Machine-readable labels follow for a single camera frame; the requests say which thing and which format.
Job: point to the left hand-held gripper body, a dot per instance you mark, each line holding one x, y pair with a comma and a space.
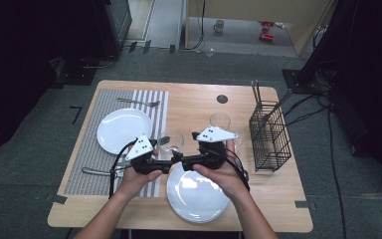
144, 165

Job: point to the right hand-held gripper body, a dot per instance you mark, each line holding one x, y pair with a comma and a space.
215, 134

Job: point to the white plate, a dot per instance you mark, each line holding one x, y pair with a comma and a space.
195, 199
199, 221
119, 129

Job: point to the silver table knife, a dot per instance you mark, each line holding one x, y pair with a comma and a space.
96, 172

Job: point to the person's left hand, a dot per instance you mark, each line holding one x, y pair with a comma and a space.
132, 184

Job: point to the person's right hand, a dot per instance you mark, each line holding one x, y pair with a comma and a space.
229, 179

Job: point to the black round table grommet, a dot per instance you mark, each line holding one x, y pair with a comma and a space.
222, 99

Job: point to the grey white striped placemat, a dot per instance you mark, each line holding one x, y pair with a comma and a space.
93, 186

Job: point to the silver cutlery piece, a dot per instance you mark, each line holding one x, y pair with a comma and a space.
280, 104
258, 93
253, 91

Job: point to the clear glass object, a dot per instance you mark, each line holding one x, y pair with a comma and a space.
210, 51

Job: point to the grey tape piece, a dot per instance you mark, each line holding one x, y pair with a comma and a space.
57, 199
301, 204

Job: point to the black stand base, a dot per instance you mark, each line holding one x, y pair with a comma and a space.
295, 81
76, 74

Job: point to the grey mug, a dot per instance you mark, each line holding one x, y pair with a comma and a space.
219, 26

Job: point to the white bag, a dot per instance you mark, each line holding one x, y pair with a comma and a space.
279, 25

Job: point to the black cabinet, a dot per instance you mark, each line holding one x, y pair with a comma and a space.
119, 23

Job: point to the black stand column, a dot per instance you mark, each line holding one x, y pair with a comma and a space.
328, 40

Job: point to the black curtain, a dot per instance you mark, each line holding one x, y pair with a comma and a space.
378, 99
13, 66

